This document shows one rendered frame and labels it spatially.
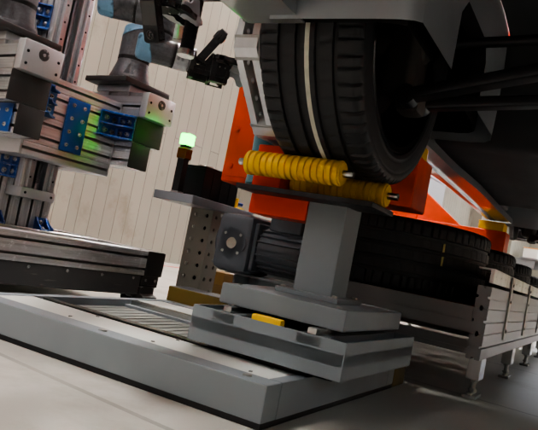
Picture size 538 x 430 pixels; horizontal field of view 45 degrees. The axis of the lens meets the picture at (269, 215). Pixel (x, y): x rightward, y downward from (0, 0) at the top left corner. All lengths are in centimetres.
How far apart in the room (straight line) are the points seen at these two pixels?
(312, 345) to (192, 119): 557
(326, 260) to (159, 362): 46
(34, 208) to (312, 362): 142
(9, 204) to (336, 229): 127
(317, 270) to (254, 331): 25
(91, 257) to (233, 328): 93
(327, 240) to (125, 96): 114
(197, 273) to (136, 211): 392
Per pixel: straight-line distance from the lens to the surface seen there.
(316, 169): 143
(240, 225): 192
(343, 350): 126
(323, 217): 151
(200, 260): 239
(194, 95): 674
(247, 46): 145
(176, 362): 126
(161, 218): 652
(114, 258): 226
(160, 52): 187
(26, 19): 217
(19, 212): 241
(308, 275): 151
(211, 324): 139
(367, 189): 150
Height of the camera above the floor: 31
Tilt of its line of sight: 3 degrees up
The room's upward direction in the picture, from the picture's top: 11 degrees clockwise
